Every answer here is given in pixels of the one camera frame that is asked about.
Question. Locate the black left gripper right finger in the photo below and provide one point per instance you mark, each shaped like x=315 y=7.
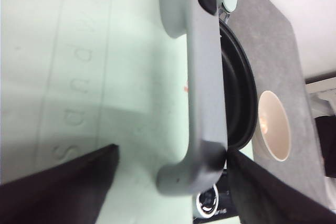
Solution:
x=269 y=200

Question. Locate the black round frying pan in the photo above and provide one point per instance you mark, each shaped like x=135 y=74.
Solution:
x=239 y=83

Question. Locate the mint green breakfast maker base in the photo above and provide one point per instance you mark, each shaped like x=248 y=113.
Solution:
x=231 y=186

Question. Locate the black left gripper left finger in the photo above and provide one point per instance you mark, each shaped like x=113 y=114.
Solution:
x=72 y=192

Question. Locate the beige ribbed bowl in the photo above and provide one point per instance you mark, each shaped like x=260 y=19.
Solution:
x=273 y=129

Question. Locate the breakfast maker hinged lid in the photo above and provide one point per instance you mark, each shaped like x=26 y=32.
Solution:
x=145 y=75

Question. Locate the left silver control knob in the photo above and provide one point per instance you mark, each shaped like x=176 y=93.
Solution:
x=205 y=203

